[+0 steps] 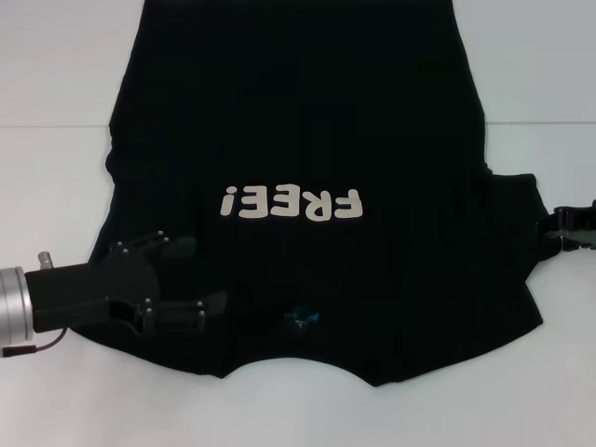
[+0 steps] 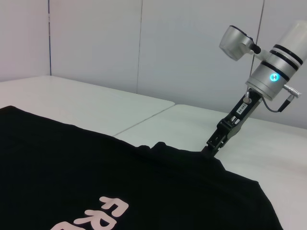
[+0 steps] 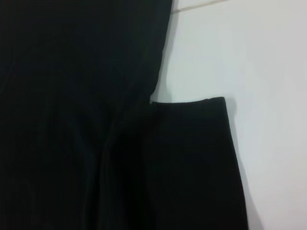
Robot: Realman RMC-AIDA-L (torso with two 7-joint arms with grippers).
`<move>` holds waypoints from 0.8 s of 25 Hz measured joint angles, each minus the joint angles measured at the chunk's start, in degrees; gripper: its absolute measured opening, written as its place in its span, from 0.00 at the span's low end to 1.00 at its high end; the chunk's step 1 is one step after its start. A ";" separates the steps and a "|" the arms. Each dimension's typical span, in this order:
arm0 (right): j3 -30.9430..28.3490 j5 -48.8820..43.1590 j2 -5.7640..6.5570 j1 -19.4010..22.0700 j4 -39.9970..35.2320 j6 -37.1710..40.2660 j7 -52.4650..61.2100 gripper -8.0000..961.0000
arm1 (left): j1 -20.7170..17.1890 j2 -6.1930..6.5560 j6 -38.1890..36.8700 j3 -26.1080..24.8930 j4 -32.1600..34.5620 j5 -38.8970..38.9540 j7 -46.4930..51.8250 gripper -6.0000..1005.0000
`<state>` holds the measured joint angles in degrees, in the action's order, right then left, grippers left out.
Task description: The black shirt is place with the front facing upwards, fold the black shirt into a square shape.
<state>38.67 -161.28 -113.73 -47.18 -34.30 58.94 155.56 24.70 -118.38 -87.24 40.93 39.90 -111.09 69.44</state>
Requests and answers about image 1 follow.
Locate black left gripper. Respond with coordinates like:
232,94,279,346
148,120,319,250
25,229,229,335

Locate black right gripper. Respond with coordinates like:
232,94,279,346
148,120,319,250
535,199,596,251

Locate black T-shirt with FREE print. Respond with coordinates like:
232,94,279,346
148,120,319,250
64,0,562,388

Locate thin cable on left arm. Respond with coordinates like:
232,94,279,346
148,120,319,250
0,328,69,359

